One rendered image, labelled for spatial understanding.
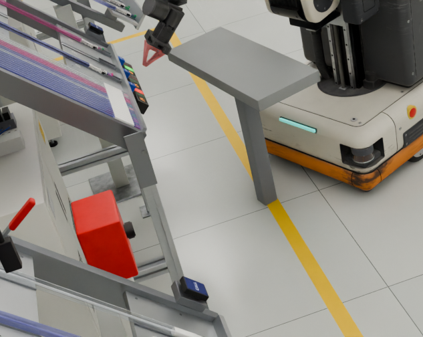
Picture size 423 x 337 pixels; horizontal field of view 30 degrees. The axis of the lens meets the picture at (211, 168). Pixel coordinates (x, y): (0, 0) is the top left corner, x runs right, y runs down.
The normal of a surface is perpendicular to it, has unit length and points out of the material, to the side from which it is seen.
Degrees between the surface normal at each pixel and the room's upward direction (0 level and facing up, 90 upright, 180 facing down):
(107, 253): 90
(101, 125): 90
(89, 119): 90
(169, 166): 0
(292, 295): 0
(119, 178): 90
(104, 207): 0
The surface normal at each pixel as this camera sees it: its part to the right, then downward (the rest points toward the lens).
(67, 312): 0.25, 0.48
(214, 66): -0.21, -0.82
